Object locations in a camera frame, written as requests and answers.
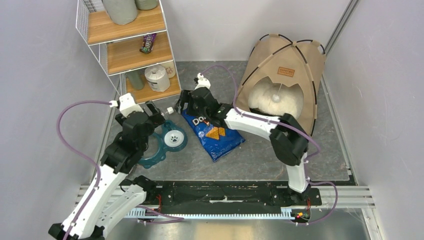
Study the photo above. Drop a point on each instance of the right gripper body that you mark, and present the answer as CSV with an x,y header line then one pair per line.
x,y
192,108

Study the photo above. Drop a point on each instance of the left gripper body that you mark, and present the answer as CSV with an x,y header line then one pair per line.
x,y
156,119

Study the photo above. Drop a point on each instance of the clear plastic bottle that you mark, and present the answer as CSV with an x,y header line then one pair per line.
x,y
167,112

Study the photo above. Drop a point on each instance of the blue Doritos chip bag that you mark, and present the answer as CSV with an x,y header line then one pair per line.
x,y
216,141

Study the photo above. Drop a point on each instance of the white fluffy pet cushion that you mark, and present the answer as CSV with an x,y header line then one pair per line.
x,y
259,99

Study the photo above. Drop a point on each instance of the tan pet tent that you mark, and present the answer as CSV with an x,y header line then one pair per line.
x,y
285,73

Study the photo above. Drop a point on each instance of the black tent pole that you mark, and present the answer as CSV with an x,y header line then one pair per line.
x,y
275,56
289,63

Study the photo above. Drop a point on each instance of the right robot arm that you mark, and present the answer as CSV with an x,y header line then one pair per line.
x,y
288,139

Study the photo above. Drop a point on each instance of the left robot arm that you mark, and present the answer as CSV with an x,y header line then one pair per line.
x,y
128,147

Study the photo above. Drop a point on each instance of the green can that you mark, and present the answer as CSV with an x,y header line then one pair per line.
x,y
135,79

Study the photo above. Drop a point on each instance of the white ceramic mug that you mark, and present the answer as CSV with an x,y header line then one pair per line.
x,y
170,69

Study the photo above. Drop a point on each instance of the brown candy bag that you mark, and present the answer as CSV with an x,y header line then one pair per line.
x,y
148,43

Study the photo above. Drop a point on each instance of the white pompom toy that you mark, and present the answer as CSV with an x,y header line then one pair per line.
x,y
277,93

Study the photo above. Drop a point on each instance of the grey felt basket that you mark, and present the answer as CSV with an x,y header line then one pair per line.
x,y
121,12
145,5

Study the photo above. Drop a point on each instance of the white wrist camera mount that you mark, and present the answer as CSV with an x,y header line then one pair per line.
x,y
201,81

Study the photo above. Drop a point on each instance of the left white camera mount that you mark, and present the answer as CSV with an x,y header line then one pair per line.
x,y
126,105

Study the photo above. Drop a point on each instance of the white wire wooden shelf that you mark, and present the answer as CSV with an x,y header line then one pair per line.
x,y
116,48

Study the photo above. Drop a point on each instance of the black mounting base plate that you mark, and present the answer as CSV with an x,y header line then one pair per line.
x,y
227,197

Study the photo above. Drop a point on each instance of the aluminium corner rail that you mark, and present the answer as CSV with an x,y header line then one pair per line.
x,y
350,8

